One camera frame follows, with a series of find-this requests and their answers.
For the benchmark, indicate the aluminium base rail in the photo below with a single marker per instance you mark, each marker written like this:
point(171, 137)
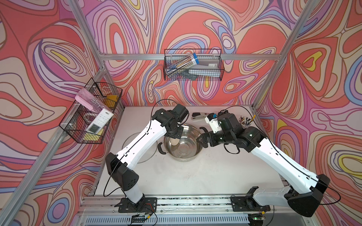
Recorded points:
point(184, 210)

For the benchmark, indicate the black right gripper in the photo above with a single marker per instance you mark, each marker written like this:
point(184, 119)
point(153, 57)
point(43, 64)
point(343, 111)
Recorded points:
point(211, 136)

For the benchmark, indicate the white calculator device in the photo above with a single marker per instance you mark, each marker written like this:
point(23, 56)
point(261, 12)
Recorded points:
point(100, 121)

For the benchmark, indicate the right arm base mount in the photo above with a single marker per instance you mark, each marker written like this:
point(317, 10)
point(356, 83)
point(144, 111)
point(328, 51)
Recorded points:
point(247, 203)

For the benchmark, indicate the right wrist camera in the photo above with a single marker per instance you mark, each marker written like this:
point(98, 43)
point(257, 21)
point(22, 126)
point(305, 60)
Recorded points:
point(213, 122)

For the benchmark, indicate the pink case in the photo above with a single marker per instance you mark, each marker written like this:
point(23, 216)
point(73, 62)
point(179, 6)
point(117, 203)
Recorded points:
point(89, 101)

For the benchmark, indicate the grey black stapler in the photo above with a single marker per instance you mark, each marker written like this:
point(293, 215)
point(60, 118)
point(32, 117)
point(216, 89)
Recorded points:
point(198, 116)

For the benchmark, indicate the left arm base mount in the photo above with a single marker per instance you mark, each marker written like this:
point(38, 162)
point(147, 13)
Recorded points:
point(144, 205)

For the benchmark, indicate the beige plastic ladle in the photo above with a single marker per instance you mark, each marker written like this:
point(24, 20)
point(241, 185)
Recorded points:
point(174, 141)

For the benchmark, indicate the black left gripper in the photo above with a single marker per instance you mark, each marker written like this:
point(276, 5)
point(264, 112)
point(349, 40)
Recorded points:
point(179, 134)

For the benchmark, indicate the black wire basket left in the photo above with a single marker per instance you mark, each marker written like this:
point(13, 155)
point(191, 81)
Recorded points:
point(78, 118)

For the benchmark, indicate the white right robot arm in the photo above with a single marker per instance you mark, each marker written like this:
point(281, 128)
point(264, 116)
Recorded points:
point(305, 190)

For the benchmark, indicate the pack of pencils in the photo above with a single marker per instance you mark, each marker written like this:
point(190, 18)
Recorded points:
point(180, 65)

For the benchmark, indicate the black wire basket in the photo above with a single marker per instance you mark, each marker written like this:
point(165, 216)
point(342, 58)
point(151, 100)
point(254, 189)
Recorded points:
point(175, 54)
point(78, 118)

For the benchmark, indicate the yellow object in basket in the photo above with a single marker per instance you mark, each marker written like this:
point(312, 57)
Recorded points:
point(111, 101)

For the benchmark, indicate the black wire basket back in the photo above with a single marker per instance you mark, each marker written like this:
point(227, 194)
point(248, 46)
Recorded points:
point(175, 54)

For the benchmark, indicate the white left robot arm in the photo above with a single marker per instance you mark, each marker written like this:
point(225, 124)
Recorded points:
point(120, 166)

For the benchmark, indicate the white box in basket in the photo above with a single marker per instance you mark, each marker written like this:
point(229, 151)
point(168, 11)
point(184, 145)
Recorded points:
point(206, 67)

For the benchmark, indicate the glass pot lid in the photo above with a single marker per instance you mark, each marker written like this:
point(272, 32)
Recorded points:
point(149, 153)

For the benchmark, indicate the stainless steel pot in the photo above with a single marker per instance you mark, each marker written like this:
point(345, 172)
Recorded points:
point(187, 147)

